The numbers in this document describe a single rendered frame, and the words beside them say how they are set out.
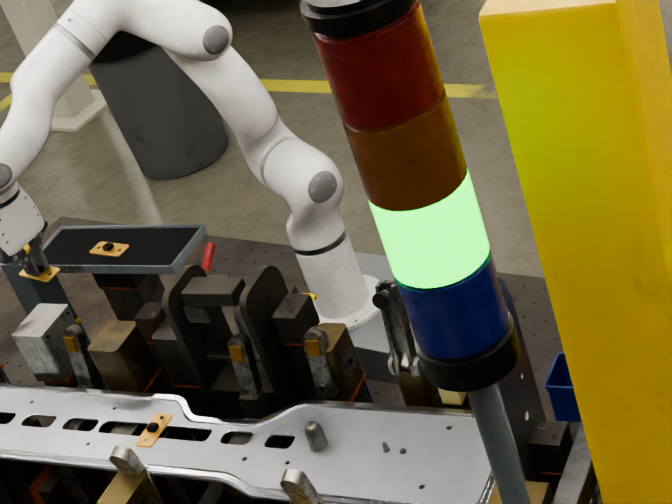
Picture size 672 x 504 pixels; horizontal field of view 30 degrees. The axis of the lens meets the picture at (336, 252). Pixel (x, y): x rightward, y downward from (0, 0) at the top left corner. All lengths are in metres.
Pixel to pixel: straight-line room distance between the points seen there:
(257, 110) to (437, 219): 1.64
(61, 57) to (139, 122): 2.99
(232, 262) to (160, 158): 2.10
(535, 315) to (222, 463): 0.87
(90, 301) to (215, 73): 1.11
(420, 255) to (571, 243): 0.17
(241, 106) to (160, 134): 2.84
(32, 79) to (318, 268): 0.75
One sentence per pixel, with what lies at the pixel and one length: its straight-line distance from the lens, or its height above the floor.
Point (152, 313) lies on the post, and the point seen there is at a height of 1.10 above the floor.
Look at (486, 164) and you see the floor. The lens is 4.69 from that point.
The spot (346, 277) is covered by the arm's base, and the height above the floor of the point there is 0.90.
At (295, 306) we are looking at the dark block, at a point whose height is 1.12.
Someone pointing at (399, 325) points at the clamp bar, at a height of 1.14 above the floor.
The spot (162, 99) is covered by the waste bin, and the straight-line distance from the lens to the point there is 5.16.
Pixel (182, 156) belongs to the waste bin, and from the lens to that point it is 5.29.
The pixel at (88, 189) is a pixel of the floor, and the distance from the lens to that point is 5.58.
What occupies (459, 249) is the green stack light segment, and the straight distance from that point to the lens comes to 0.82.
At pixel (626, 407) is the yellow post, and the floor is 1.64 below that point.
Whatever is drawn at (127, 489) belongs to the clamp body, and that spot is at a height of 1.04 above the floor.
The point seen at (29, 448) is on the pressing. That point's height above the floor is 1.00.
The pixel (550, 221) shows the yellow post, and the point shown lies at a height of 1.83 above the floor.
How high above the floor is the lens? 2.34
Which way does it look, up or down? 32 degrees down
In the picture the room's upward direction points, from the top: 20 degrees counter-clockwise
